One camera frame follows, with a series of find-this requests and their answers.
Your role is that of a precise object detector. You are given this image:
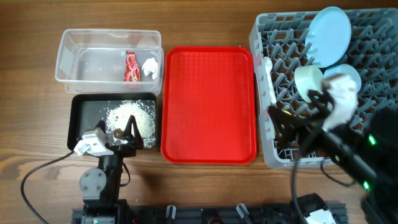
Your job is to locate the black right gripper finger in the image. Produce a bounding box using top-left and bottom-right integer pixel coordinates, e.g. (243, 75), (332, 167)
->
(308, 90), (334, 119)
(267, 106), (303, 146)

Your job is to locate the brown food scrap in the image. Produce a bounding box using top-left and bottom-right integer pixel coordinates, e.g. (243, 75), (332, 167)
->
(113, 128), (125, 139)

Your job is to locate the white rice pile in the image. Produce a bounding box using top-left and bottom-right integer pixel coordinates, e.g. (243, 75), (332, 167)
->
(105, 100), (156, 149)

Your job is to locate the green bowl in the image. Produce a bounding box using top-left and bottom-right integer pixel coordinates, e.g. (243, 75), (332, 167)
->
(294, 65), (323, 103)

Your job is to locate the small blue bowl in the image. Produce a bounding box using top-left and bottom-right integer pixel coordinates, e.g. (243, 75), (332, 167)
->
(323, 64), (362, 91)

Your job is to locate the red snack wrapper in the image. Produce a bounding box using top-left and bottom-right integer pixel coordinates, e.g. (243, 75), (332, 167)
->
(124, 51), (141, 82)

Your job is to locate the light blue plate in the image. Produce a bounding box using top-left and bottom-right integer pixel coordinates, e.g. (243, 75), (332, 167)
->
(305, 6), (351, 68)

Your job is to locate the white plastic spoon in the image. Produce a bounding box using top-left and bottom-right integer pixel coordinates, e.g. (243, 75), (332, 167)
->
(264, 57), (277, 105)

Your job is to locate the white tissue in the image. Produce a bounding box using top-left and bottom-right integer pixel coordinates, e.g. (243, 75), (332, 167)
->
(142, 58), (159, 80)

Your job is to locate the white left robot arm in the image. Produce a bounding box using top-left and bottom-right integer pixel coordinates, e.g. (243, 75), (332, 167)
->
(72, 115), (144, 224)

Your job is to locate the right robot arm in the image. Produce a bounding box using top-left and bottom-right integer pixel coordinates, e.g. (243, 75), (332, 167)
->
(267, 90), (397, 223)

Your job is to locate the black waste tray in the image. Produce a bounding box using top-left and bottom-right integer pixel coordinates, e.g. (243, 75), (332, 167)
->
(67, 93), (157, 150)

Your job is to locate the grey dishwasher rack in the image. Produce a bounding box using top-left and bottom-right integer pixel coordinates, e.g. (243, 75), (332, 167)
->
(249, 8), (397, 169)

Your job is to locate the clear plastic bin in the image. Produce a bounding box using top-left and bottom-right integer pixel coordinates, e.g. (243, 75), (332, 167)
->
(55, 29), (164, 95)

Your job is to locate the red plastic tray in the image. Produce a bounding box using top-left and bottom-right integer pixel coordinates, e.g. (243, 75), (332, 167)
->
(160, 46), (257, 165)

